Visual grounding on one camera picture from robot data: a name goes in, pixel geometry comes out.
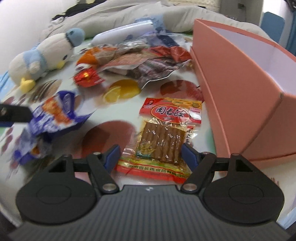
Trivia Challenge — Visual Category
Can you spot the blue white snack bag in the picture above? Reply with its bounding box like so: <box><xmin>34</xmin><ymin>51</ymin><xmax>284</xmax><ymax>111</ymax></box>
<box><xmin>12</xmin><ymin>89</ymin><xmax>96</xmax><ymax>165</ymax></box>

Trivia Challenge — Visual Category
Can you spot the red dried tofu snack packet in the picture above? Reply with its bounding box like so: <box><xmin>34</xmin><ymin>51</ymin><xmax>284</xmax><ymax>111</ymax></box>
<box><xmin>116</xmin><ymin>97</ymin><xmax>202</xmax><ymax>184</ymax></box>

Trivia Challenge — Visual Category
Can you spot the small red foil snack packet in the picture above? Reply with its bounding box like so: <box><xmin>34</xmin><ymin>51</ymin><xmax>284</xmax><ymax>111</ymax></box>
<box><xmin>73</xmin><ymin>67</ymin><xmax>105</xmax><ymax>88</ymax></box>

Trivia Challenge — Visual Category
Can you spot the orange snack packet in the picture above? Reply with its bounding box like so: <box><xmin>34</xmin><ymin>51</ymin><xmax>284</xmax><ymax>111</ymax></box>
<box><xmin>76</xmin><ymin>46</ymin><xmax>118</xmax><ymax>67</ymax></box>

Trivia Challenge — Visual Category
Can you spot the shrimp flavor snack bag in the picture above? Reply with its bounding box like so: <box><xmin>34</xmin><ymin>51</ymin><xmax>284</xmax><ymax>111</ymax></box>
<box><xmin>98</xmin><ymin>48</ymin><xmax>190</xmax><ymax>89</ymax></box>

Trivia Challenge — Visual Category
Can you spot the white blue plush duck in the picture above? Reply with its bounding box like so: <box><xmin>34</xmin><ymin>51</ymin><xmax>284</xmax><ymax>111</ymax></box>
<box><xmin>8</xmin><ymin>28</ymin><xmax>85</xmax><ymax>93</ymax></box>

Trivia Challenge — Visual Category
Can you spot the pink cardboard box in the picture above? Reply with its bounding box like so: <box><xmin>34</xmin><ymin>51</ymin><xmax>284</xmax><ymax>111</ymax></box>
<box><xmin>191</xmin><ymin>19</ymin><xmax>295</xmax><ymax>168</ymax></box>

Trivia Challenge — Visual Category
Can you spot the dark red foil snack packet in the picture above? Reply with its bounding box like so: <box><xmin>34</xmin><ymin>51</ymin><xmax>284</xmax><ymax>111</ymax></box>
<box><xmin>151</xmin><ymin>46</ymin><xmax>191</xmax><ymax>62</ymax></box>

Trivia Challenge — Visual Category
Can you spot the blue patterned plastic bag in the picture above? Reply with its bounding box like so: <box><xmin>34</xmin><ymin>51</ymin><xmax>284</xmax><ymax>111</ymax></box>
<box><xmin>145</xmin><ymin>16</ymin><xmax>186</xmax><ymax>48</ymax></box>

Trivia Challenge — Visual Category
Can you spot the white spray bottle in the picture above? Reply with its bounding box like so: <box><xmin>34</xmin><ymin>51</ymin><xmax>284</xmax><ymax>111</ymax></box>
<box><xmin>91</xmin><ymin>20</ymin><xmax>155</xmax><ymax>46</ymax></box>

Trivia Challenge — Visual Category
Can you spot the grey blanket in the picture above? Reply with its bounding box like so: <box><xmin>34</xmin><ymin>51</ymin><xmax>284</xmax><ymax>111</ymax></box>
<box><xmin>40</xmin><ymin>1</ymin><xmax>269</xmax><ymax>40</ymax></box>

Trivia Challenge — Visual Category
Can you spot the blue chair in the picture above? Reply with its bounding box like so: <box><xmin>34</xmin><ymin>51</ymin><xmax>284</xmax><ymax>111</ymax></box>
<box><xmin>260</xmin><ymin>11</ymin><xmax>295</xmax><ymax>55</ymax></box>

